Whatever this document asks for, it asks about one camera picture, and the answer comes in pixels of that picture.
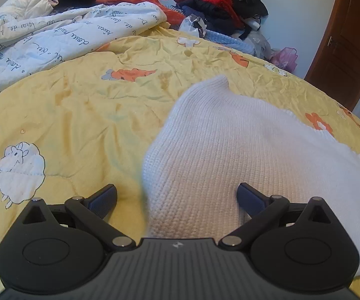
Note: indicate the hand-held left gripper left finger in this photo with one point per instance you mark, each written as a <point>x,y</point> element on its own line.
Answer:
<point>104,199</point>

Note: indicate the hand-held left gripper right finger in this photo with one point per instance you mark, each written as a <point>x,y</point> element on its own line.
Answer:
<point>250,198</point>

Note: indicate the white knit sweater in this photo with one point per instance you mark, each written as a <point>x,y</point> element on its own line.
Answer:
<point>229,150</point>

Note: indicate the yellow cartoon print bedspread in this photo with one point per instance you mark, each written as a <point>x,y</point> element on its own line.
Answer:
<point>73,115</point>

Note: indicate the pink plastic bag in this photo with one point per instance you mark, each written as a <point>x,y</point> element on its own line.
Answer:
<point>284,58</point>

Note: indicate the clear plastic bag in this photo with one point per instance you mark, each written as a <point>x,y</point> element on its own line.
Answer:
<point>261,45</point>

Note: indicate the light blue knit blanket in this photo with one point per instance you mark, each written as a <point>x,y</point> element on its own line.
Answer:
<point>226,39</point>

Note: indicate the white script print quilt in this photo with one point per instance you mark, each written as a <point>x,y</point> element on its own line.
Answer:
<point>42,37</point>

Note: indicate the white plastic bag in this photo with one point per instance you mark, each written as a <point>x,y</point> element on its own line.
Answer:
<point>194,25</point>

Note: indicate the navy garment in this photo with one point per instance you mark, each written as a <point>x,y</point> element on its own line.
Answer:
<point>212,17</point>

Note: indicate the brown wooden door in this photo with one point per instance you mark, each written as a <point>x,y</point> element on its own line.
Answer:
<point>348,37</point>

